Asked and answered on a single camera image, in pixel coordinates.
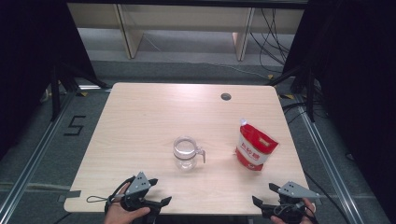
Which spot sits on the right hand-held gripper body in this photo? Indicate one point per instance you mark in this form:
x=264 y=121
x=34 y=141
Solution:
x=295 y=190

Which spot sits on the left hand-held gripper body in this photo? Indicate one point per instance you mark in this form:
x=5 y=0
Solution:
x=138 y=185

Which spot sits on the red and white sugar bag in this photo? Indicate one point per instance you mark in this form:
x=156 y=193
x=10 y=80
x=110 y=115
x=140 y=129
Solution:
x=253 y=155

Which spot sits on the person's right hand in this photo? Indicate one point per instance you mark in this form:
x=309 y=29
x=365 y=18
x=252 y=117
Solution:
x=310 y=209

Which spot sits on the person's left hand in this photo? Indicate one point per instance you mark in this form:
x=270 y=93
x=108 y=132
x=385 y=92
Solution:
x=116 y=214

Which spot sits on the grey tape strip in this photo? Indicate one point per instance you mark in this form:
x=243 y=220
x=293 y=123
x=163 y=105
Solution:
x=70 y=195

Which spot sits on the yellow tape piece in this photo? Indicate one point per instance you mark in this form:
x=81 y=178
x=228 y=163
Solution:
x=288 y=96
x=83 y=93
x=270 y=76

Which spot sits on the black metal stand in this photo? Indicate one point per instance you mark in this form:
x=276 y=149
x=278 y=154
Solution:
x=310 y=93
x=55 y=93

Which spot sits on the black curtain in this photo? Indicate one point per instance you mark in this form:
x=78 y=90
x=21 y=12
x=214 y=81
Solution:
x=28 y=62
x=358 y=77

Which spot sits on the light wooden shelf unit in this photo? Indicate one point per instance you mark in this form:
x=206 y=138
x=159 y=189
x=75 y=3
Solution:
x=132 y=40

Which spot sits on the silver metal floor rail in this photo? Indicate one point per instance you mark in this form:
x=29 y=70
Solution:
x=327 y=165
x=37 y=155

